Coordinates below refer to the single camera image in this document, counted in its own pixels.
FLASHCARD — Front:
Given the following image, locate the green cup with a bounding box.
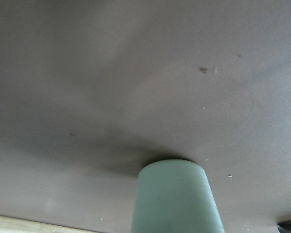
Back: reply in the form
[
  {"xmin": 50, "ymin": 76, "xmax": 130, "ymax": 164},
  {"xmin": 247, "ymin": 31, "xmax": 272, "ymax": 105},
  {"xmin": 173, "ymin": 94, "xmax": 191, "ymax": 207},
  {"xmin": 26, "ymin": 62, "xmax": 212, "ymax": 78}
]
[{"xmin": 131, "ymin": 159, "xmax": 224, "ymax": 233}]

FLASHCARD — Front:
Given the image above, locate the wooden cutting board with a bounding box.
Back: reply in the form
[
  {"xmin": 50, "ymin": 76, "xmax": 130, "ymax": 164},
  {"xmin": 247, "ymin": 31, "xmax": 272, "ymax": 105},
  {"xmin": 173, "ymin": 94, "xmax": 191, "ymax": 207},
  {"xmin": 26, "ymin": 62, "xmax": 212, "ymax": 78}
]
[{"xmin": 0, "ymin": 216, "xmax": 92, "ymax": 233}]

